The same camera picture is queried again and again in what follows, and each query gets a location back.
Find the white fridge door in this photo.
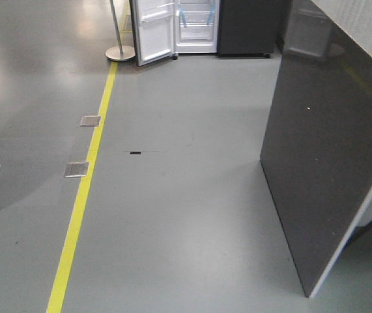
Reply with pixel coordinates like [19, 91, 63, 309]
[130, 0, 177, 67]

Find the dark grey fridge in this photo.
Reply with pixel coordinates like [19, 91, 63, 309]
[176, 1, 291, 58]

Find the metal floor socket plate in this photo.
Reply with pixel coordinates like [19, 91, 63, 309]
[79, 115, 101, 127]

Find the silver stand with round base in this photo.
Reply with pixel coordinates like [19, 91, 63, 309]
[105, 0, 136, 62]

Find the blue tape on drawer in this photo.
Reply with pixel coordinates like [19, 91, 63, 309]
[179, 8, 187, 28]

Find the blue tape strip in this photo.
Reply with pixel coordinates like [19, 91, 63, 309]
[207, 0, 216, 25]

